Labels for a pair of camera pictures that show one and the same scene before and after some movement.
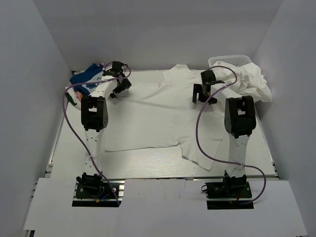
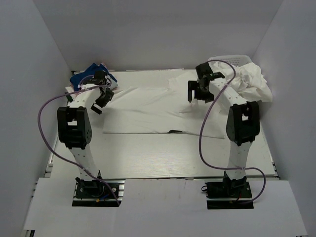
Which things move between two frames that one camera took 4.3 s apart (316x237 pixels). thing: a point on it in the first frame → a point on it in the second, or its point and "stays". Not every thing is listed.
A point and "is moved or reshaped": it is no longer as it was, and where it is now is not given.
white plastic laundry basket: x=237 y=60 stays
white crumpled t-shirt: x=247 y=80 stays
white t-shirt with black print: x=160 y=113 is moved or reshaped
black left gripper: x=125 y=84 → x=108 y=97
